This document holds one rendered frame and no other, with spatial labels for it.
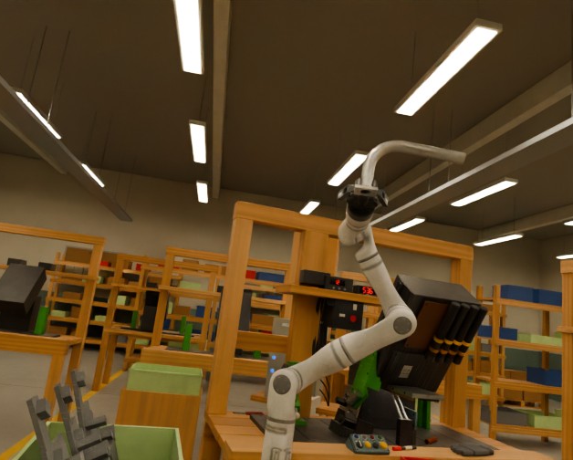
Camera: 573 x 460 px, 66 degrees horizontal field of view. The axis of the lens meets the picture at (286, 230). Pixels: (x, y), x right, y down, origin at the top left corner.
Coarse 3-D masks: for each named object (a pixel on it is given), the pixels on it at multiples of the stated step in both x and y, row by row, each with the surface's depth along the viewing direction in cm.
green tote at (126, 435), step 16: (48, 432) 140; (64, 432) 142; (128, 432) 147; (144, 432) 148; (160, 432) 149; (176, 432) 147; (32, 448) 122; (128, 448) 146; (144, 448) 147; (160, 448) 149; (176, 448) 134
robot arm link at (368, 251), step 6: (360, 234) 135; (366, 234) 136; (360, 240) 137; (366, 240) 138; (372, 240) 136; (366, 246) 137; (372, 246) 136; (360, 252) 136; (366, 252) 135; (372, 252) 136; (360, 258) 136; (366, 258) 135
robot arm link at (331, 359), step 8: (328, 344) 141; (336, 344) 139; (320, 352) 141; (328, 352) 138; (336, 352) 137; (344, 352) 137; (312, 360) 144; (320, 360) 140; (328, 360) 138; (336, 360) 137; (344, 360) 137; (296, 368) 147; (304, 368) 145; (312, 368) 143; (320, 368) 141; (328, 368) 139; (336, 368) 138; (344, 368) 139; (304, 376) 145; (312, 376) 144; (320, 376) 143; (304, 384) 145
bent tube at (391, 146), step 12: (384, 144) 111; (396, 144) 111; (408, 144) 111; (420, 144) 111; (372, 156) 110; (432, 156) 110; (444, 156) 110; (456, 156) 109; (372, 168) 109; (372, 180) 109; (360, 192) 109; (372, 192) 107
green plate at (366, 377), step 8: (376, 352) 202; (368, 360) 205; (376, 360) 202; (360, 368) 208; (368, 368) 202; (360, 376) 204; (368, 376) 199; (376, 376) 201; (360, 384) 201; (368, 384) 199; (376, 384) 201; (352, 392) 205
